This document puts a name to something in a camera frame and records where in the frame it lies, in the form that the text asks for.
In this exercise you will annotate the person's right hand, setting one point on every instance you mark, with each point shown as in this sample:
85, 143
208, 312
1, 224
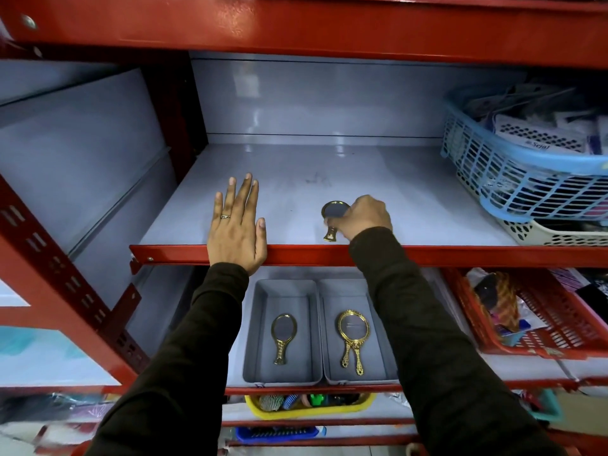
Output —
363, 217

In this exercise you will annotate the person's left hand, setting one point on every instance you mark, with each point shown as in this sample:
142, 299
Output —
235, 242

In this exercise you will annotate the person's left middle finger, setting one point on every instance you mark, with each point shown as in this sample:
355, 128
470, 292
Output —
242, 197

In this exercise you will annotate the person's right fingers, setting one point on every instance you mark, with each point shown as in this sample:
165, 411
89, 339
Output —
338, 222

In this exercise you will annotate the person's left thumb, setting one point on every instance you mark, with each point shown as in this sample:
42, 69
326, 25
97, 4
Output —
261, 237

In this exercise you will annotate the person's left little finger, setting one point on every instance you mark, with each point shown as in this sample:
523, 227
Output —
217, 208

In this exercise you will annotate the person's right forearm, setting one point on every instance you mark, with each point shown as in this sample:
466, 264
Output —
441, 356

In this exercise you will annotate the person's left forearm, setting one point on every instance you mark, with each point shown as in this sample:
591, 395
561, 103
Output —
185, 365

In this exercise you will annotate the grey plastic tray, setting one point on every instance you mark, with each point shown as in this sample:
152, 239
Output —
351, 299
285, 327

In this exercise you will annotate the small gold hand mirror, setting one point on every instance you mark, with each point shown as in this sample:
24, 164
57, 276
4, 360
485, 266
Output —
283, 330

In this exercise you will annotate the ornate gold hand mirror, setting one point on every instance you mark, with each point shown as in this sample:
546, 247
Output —
353, 327
346, 358

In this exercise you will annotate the pile of colourful combs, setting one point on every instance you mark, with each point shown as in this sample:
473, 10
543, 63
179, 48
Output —
304, 401

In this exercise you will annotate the light blue plastic basket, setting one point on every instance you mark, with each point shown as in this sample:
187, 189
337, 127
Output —
513, 175

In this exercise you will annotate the yellow plastic basket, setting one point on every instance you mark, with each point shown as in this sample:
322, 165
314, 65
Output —
304, 414

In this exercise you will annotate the pile of assorted accessories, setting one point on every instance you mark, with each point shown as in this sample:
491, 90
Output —
503, 299

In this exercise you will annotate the red metal shelf rack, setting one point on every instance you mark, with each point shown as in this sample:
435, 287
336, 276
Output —
332, 28

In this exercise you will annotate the dark blue plastic basket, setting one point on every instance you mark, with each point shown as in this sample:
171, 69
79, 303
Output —
275, 435

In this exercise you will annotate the white plastic basket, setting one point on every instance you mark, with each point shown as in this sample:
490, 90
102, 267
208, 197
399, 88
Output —
546, 232

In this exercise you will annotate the pile of white packets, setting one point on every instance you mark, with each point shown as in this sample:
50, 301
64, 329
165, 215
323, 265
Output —
536, 128

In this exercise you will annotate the red plastic basket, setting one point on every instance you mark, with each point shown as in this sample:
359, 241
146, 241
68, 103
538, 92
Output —
560, 327

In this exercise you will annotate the teal plastic basket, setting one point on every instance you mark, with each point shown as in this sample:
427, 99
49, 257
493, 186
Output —
546, 406

